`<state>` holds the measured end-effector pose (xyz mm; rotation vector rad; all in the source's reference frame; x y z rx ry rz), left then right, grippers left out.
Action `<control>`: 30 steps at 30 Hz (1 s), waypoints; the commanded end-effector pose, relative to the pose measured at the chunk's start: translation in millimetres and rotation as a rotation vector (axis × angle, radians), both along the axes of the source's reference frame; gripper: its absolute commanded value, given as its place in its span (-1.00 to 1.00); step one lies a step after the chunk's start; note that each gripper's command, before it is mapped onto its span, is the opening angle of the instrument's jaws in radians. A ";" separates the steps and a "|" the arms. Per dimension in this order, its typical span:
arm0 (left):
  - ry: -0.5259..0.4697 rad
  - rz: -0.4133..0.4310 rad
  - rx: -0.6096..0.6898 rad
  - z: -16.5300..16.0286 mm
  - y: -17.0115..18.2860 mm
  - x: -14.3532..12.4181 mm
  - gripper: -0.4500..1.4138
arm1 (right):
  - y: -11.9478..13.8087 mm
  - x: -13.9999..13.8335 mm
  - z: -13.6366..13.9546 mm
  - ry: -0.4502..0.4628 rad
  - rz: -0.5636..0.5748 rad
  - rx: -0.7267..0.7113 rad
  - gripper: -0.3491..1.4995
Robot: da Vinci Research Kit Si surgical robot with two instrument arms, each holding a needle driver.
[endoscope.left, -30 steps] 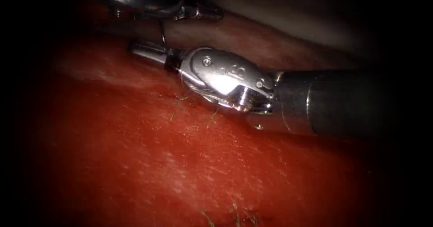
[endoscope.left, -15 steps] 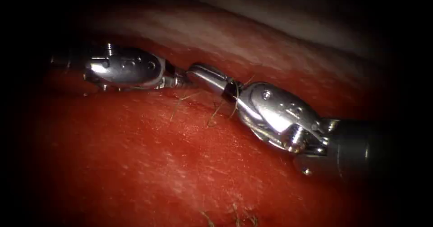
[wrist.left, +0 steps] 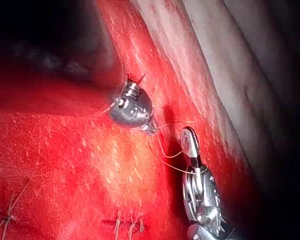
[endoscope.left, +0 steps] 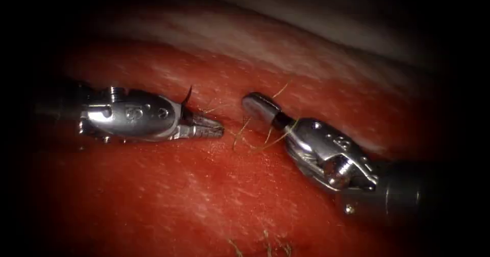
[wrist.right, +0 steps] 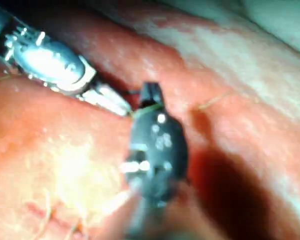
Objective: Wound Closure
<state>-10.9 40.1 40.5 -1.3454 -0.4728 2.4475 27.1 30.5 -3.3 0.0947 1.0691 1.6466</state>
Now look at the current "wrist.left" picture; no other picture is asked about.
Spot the tan thread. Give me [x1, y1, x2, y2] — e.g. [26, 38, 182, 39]
[97, 102, 210, 176]

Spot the right arm needle driver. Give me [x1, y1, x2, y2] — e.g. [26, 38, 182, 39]
[109, 79, 155, 128]

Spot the left arm needle driver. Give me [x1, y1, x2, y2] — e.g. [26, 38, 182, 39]
[181, 159, 237, 240]

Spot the tissue pad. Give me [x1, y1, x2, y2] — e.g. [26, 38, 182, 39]
[0, 0, 273, 240]

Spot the tan stitching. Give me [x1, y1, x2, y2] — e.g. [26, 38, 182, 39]
[0, 178, 31, 240]
[102, 211, 147, 240]

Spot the right arm needle driver jaw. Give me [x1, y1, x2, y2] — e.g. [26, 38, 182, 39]
[139, 119, 159, 137]

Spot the blue-green cloth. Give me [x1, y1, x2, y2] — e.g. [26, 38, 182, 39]
[223, 0, 300, 156]

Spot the left arm needle driver jaw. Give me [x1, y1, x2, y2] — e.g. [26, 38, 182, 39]
[181, 126, 197, 166]
[192, 128, 201, 165]

